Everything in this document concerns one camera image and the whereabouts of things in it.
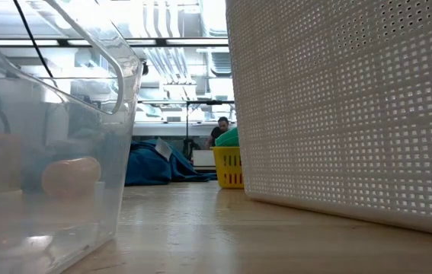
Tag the teal bandage roll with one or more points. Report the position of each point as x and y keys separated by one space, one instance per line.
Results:
x=228 y=139

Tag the clear plastic storage bin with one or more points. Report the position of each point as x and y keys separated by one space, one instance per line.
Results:
x=86 y=228

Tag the orange pill bottle white cap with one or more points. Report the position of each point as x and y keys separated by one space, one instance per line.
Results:
x=4 y=160

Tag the small yellow plastic basket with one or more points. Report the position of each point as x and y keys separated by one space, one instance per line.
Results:
x=229 y=167

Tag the large white perforated basket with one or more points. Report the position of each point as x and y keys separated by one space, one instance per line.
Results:
x=352 y=133

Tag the person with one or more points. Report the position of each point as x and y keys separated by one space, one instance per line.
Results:
x=219 y=129

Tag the white box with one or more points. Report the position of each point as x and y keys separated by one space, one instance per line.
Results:
x=203 y=159

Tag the blue scrub garment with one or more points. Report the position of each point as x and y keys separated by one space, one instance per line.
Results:
x=147 y=167

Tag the beige round object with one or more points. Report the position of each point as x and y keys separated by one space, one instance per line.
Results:
x=71 y=177

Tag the black metal frame stand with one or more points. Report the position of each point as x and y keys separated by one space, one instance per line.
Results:
x=187 y=125

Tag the black dome camera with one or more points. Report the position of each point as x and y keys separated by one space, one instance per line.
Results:
x=145 y=67

